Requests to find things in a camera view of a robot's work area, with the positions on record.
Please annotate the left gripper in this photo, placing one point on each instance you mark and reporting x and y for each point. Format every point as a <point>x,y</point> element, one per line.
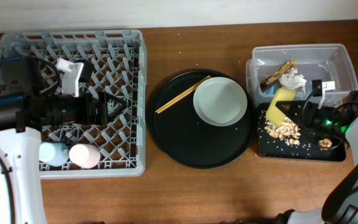
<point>101,102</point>

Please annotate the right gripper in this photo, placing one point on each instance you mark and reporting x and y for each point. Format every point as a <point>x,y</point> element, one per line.
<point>299,117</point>

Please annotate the food scraps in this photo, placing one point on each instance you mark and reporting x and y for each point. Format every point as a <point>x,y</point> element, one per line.
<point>288,131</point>

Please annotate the white tissue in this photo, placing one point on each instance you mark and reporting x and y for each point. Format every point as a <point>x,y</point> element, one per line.
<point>292,80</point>

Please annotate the gold snack wrapper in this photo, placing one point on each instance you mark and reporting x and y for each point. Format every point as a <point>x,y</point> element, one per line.
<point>267,82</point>

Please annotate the pink cup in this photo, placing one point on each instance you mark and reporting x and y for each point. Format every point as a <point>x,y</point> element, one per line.
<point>85,155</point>

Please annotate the grey plate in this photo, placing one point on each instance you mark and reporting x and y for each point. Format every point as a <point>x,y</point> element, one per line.
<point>220,101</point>

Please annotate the blue cup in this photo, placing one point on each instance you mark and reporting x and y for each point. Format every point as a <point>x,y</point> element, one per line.
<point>53,154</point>

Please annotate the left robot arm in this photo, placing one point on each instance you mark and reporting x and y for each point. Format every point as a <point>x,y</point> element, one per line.
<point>50,97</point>

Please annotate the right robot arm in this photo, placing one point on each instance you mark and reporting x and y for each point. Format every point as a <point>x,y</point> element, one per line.
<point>341,123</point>

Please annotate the grey plastic dishwasher rack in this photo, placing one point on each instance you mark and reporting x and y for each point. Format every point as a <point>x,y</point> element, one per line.
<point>120,68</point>

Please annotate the black rectangular tray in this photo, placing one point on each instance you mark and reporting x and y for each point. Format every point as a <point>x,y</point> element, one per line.
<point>270,146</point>

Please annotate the brown food lump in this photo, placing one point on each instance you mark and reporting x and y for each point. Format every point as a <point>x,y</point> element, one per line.
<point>325,143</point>

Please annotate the clear plastic bin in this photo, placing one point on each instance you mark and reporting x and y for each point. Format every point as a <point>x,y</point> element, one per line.
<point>325,62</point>

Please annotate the round black tray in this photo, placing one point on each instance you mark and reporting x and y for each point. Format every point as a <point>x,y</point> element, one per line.
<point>185,137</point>

